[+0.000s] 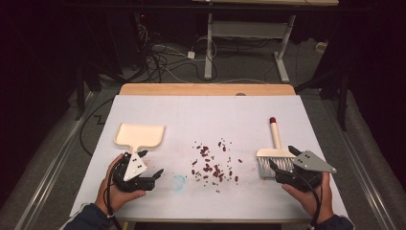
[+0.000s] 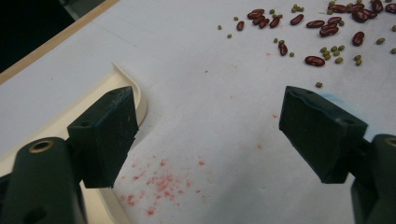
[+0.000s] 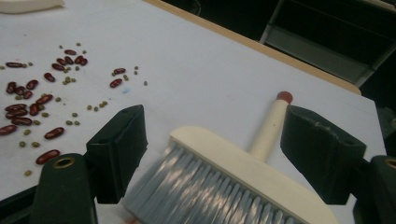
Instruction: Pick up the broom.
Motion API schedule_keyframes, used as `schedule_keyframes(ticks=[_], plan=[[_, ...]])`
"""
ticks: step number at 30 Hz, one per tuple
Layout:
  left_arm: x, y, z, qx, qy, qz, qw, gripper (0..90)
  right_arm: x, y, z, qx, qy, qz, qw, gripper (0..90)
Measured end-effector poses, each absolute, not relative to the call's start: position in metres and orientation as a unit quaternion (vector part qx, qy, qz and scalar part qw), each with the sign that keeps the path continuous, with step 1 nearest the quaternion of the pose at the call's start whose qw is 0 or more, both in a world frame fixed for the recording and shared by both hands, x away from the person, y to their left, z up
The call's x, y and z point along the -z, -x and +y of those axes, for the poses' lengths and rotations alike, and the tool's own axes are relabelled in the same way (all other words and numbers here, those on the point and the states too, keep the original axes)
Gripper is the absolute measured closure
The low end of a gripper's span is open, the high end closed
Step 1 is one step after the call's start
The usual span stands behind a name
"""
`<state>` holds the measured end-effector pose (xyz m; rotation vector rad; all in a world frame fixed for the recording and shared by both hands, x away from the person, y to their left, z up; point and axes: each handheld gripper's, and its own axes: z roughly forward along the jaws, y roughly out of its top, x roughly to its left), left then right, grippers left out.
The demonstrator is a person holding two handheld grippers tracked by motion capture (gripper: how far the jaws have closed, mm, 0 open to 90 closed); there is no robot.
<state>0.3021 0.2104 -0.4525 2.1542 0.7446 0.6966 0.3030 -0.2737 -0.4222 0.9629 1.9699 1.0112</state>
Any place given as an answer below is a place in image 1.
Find person's left hand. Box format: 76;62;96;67
94;152;147;216

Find black stand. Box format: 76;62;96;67
75;61;103;122
295;68;350;132

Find left hand-held gripper cable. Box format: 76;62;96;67
104;159;124;230

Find white table sheet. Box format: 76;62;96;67
69;94;350;221

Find metal floor rail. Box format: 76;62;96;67
13;92;97;230
322;99;396;230

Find cream brush with red tip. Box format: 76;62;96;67
256;116;297;179

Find small white box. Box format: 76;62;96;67
315;41;329;55

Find white-legged desk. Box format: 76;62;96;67
191;0;340;84

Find hand-held gripper cable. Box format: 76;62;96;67
104;159;124;230
298;172;324;230

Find wooden table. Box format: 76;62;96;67
106;82;317;224

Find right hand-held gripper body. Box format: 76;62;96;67
274;150;337;193

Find cream plastic dustpan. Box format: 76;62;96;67
113;123;167;160

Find person's right hand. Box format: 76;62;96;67
282;172;334;224

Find tangle of floor cables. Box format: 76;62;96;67
133;18;221;84

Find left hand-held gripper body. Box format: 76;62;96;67
110;151;156;194

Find right hand-held gripper cable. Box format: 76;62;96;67
298;172;324;230

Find long black floor cable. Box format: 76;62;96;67
79;97;116;157

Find red beans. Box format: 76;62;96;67
191;137;243;194

